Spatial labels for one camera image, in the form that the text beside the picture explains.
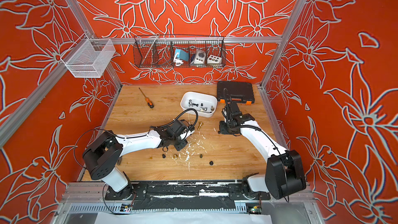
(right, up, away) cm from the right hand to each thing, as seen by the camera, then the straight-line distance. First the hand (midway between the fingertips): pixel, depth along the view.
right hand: (219, 128), depth 85 cm
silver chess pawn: (-17, +13, +20) cm, 30 cm away
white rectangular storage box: (-7, +12, +22) cm, 26 cm away
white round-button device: (-11, +42, +5) cm, 44 cm away
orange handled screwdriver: (-46, +13, +21) cm, 52 cm away
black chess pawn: (-14, +12, +22) cm, 29 cm away
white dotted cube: (-3, +42, +10) cm, 43 cm away
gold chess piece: (-2, +10, +19) cm, 21 cm away
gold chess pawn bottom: (-25, -15, -2) cm, 29 cm away
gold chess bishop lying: (-10, +1, +10) cm, 15 cm away
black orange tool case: (+19, +22, +26) cm, 39 cm away
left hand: (-20, -7, +4) cm, 21 cm away
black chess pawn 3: (-10, -15, -1) cm, 18 cm away
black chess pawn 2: (-31, -15, -1) cm, 35 cm away
